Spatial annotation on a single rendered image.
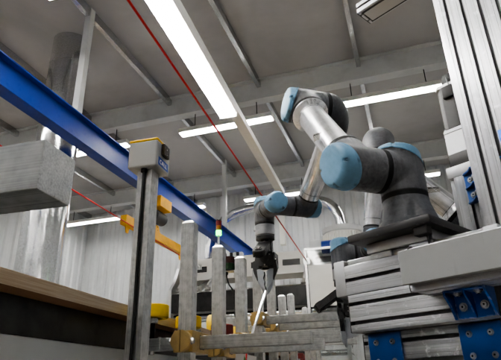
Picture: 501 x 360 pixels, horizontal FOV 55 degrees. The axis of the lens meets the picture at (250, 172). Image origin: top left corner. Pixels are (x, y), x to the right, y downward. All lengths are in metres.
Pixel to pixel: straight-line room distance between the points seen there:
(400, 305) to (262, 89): 6.45
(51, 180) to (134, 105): 7.97
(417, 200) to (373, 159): 0.14
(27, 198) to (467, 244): 0.83
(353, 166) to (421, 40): 6.16
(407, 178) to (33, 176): 1.07
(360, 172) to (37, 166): 0.98
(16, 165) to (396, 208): 1.03
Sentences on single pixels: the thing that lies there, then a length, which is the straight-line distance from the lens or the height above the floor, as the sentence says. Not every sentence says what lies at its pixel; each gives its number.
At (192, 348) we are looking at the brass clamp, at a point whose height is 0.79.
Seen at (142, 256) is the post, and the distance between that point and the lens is 1.05.
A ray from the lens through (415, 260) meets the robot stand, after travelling 1.04.
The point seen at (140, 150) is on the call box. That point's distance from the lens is 1.12.
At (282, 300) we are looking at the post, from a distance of 2.49.
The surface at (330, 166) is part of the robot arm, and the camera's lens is 1.23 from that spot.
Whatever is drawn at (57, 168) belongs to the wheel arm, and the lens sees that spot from 0.30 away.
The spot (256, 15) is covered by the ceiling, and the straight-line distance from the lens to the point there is 6.45.
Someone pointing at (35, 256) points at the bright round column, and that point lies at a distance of 5.67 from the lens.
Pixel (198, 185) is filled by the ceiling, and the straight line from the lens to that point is 10.78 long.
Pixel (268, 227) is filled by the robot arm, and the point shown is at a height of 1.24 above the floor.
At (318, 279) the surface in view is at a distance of 4.05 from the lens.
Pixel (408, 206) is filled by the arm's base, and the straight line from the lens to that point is 1.23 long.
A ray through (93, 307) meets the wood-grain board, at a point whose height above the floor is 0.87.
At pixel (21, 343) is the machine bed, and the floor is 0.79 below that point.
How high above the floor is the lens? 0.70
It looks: 24 degrees up
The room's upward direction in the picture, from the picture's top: 2 degrees counter-clockwise
